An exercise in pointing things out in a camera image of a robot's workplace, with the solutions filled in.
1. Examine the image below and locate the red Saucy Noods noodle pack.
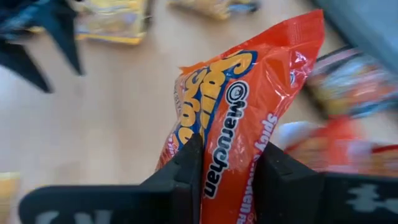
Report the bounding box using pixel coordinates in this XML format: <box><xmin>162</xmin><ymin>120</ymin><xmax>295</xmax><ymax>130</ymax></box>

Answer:
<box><xmin>155</xmin><ymin>9</ymin><xmax>326</xmax><ymax>224</ymax></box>
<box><xmin>310</xmin><ymin>118</ymin><xmax>369</xmax><ymax>174</ymax></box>

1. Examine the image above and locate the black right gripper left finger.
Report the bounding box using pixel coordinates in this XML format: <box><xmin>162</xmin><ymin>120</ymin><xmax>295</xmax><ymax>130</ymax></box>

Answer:
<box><xmin>18</xmin><ymin>133</ymin><xmax>205</xmax><ymax>224</ymax></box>

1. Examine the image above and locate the white plastic bin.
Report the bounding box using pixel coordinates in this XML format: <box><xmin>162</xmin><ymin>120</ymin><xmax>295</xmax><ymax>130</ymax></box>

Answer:
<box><xmin>277</xmin><ymin>119</ymin><xmax>398</xmax><ymax>178</ymax></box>

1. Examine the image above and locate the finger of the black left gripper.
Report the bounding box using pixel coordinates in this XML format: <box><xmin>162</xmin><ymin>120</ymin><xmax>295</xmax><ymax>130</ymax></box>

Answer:
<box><xmin>39</xmin><ymin>12</ymin><xmax>85</xmax><ymax>77</ymax></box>
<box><xmin>0</xmin><ymin>39</ymin><xmax>53</xmax><ymax>94</ymax></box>

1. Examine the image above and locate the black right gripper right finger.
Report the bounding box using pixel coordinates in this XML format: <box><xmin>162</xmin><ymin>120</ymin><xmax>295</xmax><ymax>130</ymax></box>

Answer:
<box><xmin>253</xmin><ymin>141</ymin><xmax>398</xmax><ymax>224</ymax></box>

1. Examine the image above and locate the yellow creamy chicken noodle pack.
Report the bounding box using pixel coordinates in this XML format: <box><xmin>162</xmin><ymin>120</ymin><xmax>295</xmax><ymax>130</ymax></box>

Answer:
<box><xmin>73</xmin><ymin>0</ymin><xmax>149</xmax><ymax>46</ymax></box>
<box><xmin>167</xmin><ymin>0</ymin><xmax>234</xmax><ymax>21</ymax></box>

